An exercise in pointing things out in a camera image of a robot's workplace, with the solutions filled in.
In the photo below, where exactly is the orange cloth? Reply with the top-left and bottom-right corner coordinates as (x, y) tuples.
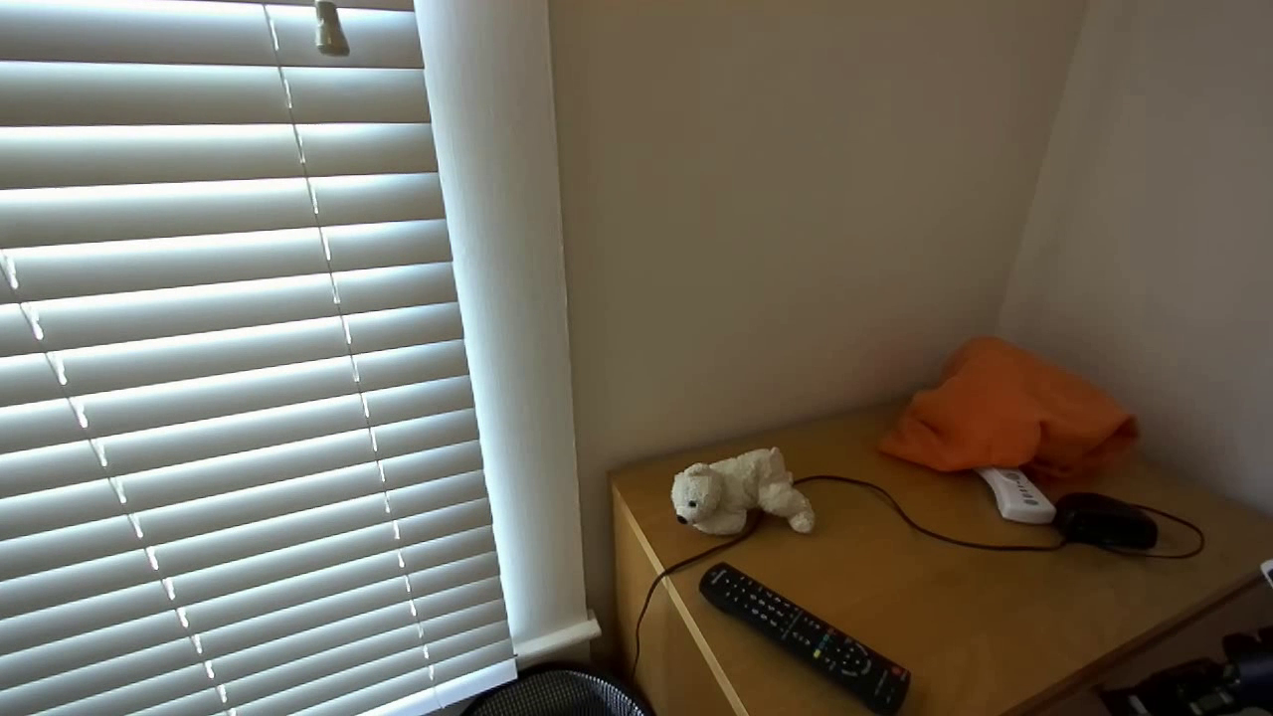
(875, 335), (1145, 495)

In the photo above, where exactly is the thin black cable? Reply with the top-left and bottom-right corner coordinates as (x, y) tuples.
(619, 469), (1209, 679)

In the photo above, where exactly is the white window frame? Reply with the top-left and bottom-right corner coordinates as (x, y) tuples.
(411, 0), (606, 667)

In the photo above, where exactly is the black computer mouse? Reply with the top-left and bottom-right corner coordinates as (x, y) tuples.
(1049, 488), (1167, 554)

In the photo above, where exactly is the white window blind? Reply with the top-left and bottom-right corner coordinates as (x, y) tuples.
(0, 0), (523, 716)

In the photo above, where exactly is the black remote control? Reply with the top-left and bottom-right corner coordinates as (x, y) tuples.
(696, 560), (916, 716)

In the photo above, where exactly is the blind cord tassel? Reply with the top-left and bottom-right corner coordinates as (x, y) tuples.
(310, 0), (354, 58)

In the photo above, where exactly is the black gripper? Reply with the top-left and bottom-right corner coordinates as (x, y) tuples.
(1103, 624), (1273, 716)

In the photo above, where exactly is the white polar bear plush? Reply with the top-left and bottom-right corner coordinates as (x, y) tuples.
(667, 444), (818, 540)

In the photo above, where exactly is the white remote control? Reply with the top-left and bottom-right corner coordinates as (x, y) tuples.
(974, 467), (1062, 530)

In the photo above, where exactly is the black waste bin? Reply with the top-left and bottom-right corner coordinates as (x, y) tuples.
(462, 660), (651, 716)

